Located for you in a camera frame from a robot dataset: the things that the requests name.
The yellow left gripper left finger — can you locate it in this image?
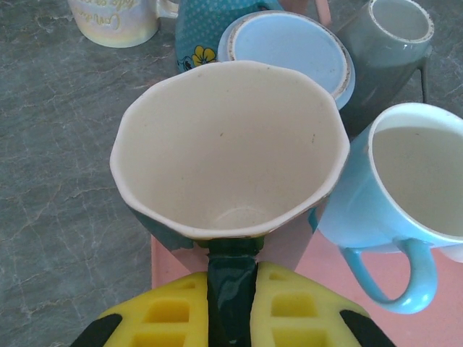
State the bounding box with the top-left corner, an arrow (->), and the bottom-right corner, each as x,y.
70,271 -> 211,347

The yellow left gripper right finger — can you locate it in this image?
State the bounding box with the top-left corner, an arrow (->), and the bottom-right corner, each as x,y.
251,260 -> 397,347

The light blue mug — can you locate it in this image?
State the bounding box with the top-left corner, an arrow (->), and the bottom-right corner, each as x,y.
316,102 -> 463,314

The dark green faceted mug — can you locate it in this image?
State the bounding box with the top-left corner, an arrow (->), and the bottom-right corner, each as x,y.
109,59 -> 352,347

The grey mug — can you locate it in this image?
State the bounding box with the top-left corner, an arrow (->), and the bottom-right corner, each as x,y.
334,0 -> 435,134

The wide pale blue mug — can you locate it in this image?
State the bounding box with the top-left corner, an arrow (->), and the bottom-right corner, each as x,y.
216,9 -> 357,109

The pearlescent mug with gold script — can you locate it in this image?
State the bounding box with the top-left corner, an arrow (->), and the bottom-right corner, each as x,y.
67,0 -> 180,48

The teal dotted flower mug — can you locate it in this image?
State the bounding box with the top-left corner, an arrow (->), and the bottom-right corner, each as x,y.
175,0 -> 286,75

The pink plastic tray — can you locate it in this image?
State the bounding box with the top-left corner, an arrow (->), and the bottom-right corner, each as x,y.
150,213 -> 463,347

